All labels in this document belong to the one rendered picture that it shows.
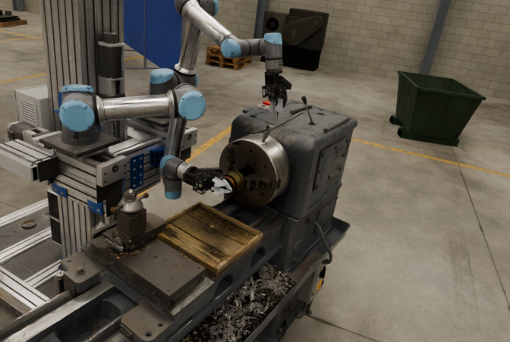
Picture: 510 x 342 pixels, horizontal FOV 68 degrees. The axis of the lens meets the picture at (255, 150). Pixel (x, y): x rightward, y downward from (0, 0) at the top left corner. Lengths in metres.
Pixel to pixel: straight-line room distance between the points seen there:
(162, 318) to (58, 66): 1.23
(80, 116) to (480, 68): 10.96
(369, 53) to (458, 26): 2.27
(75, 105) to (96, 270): 0.57
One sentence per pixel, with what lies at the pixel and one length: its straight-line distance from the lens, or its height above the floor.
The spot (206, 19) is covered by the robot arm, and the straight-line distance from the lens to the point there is 1.72.
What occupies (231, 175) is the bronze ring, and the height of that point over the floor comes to 1.12.
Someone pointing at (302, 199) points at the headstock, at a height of 0.98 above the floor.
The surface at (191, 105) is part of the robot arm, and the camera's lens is 1.53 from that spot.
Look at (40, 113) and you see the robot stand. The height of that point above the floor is 1.16.
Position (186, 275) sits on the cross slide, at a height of 0.97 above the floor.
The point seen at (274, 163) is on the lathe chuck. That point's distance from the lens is 1.58.
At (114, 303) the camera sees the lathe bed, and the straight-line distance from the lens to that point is 1.40.
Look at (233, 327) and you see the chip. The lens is 1.68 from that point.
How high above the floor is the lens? 1.82
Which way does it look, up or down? 23 degrees down
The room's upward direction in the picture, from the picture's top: 8 degrees clockwise
